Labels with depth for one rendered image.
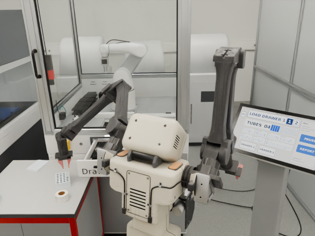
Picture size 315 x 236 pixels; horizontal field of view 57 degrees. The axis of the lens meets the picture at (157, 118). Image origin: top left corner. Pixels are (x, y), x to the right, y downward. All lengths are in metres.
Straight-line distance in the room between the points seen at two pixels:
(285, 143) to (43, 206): 1.38
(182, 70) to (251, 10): 3.62
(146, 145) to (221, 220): 1.81
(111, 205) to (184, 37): 1.37
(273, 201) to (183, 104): 0.83
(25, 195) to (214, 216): 1.64
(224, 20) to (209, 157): 4.28
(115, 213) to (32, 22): 1.49
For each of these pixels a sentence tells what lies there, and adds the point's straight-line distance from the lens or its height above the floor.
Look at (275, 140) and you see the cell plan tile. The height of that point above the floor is 1.06.
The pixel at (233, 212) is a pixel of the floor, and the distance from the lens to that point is 2.86.
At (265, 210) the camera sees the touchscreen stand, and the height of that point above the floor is 0.55.
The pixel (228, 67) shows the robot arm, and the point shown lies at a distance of 1.06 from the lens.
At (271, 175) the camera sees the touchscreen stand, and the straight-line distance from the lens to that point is 1.89.
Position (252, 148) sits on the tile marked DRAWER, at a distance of 1.76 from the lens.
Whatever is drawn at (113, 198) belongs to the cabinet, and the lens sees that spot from 2.32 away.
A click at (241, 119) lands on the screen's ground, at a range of 1.84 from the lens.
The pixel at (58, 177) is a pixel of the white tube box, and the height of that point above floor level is 0.80.
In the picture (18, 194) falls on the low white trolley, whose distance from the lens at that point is 1.94.
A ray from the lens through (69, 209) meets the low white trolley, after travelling 1.70.
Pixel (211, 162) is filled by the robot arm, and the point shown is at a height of 1.24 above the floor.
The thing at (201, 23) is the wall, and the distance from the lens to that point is 5.16.
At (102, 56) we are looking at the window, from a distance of 1.91.
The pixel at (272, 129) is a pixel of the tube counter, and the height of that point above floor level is 1.11.
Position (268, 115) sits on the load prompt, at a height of 1.16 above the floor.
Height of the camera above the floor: 1.77
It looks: 21 degrees down
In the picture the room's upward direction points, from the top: 1 degrees counter-clockwise
